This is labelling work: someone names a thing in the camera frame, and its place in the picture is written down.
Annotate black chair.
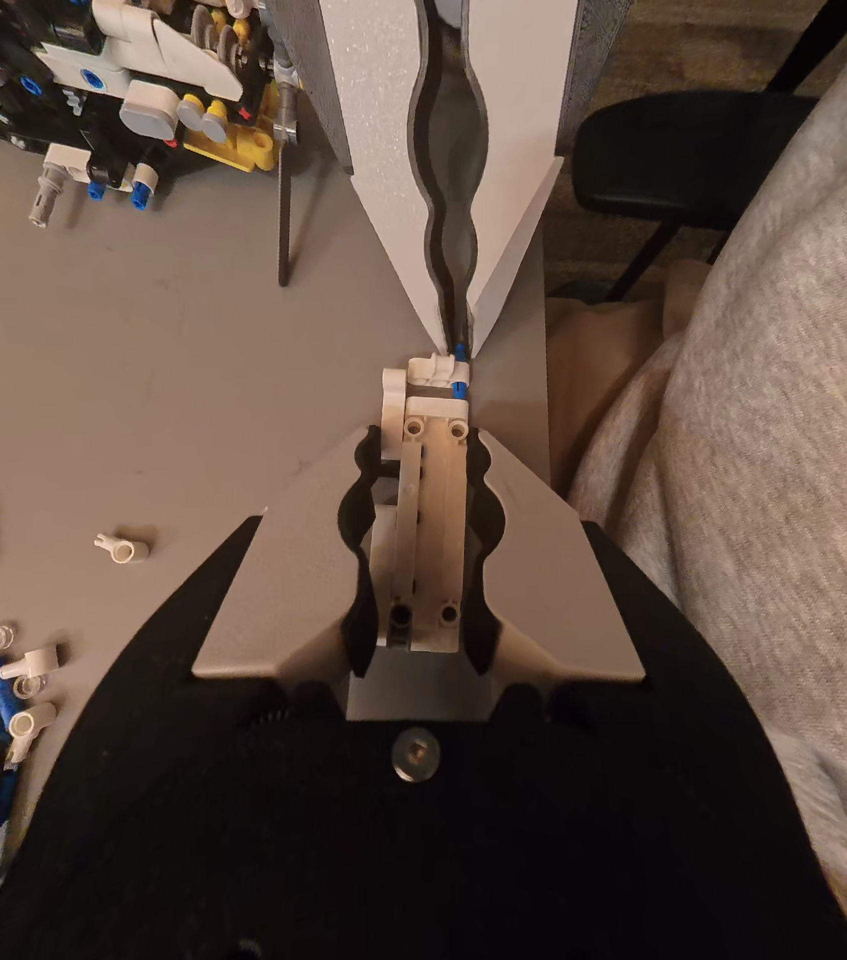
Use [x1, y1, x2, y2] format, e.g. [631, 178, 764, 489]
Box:
[547, 0, 847, 303]

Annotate beige cloth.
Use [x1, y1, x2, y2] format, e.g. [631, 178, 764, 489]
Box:
[547, 258, 710, 496]

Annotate small white lego connector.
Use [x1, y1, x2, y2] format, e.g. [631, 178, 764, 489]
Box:
[93, 532, 151, 564]

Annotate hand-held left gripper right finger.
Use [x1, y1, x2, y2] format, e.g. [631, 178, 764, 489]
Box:
[464, 427, 647, 691]

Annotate long black lego axle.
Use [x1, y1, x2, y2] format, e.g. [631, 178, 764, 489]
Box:
[277, 142, 297, 288]

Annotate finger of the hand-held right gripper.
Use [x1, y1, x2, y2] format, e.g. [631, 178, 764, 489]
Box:
[266, 0, 470, 342]
[459, 0, 635, 357]

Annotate large lego vehicle model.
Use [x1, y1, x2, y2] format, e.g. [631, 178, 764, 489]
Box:
[0, 0, 301, 226]

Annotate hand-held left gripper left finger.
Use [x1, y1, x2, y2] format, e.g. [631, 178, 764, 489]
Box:
[191, 424, 384, 695]

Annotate white connector with blue pin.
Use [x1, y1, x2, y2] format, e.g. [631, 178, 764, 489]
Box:
[407, 341, 473, 399]

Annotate white lego panel assembly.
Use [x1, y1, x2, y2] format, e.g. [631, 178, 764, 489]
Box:
[369, 366, 471, 652]

